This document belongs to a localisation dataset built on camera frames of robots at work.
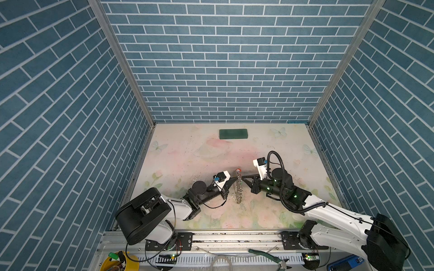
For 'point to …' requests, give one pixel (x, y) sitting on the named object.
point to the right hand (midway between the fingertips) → (241, 176)
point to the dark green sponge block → (233, 134)
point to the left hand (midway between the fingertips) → (236, 179)
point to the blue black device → (345, 264)
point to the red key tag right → (238, 169)
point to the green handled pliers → (281, 262)
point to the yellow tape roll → (131, 262)
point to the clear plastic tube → (221, 256)
